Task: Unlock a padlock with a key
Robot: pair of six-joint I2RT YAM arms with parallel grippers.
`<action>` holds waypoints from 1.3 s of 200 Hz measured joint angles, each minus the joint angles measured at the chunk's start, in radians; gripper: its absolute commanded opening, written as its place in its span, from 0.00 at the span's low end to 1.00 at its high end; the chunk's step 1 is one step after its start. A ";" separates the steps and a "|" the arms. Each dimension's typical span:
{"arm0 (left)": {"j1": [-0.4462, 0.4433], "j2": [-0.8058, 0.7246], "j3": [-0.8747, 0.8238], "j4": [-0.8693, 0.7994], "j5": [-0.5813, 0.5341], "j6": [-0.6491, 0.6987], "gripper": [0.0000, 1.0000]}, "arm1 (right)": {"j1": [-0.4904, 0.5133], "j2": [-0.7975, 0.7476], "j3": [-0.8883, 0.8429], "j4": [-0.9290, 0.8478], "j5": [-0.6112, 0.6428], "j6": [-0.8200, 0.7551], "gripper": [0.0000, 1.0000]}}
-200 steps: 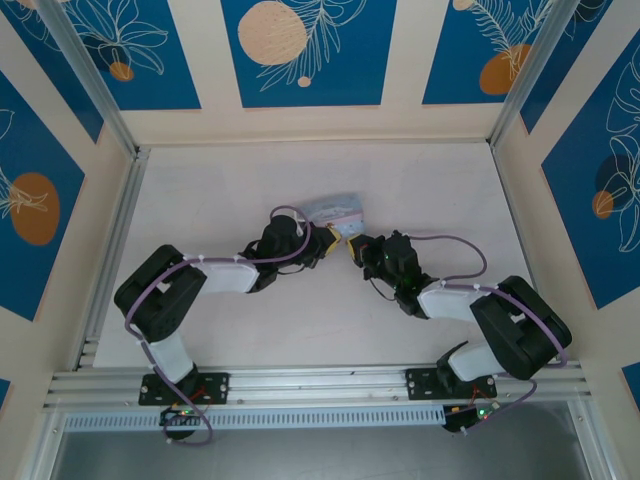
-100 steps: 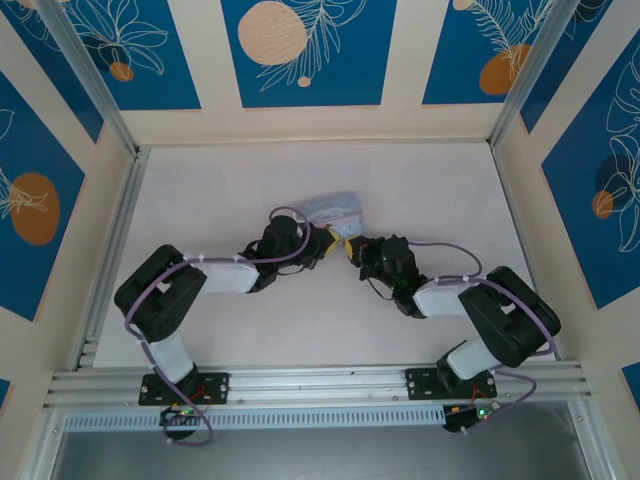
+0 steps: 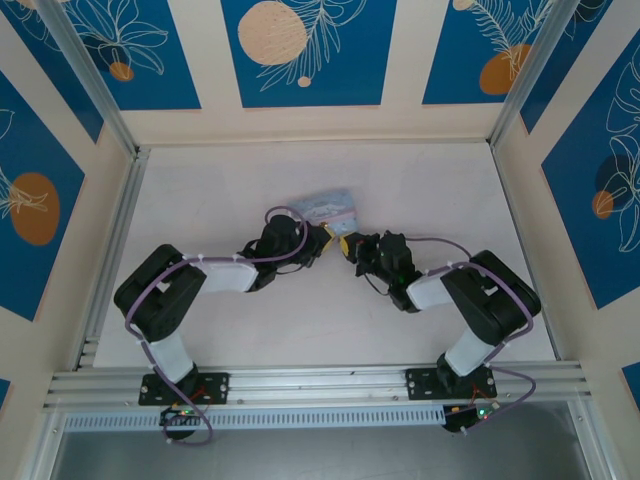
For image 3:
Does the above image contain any grey metal panel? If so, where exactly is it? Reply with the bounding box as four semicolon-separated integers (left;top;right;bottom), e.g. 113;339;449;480
49;427;589;480

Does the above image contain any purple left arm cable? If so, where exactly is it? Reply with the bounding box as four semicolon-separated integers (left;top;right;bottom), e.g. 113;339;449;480
124;206;309;446

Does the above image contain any aluminium side rail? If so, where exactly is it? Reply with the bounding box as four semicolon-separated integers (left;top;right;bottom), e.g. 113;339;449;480
489;144;564;364
72;147;151;371

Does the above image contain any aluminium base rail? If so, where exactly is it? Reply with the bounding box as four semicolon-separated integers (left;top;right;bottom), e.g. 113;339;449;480
42;362;599;409

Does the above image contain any white slotted cable duct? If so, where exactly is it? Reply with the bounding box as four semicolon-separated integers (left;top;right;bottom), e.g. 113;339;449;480
64;405;446;432

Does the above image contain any aluminium frame post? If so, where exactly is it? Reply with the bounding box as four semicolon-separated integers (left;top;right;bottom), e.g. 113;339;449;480
34;0;151;161
488;0;591;151

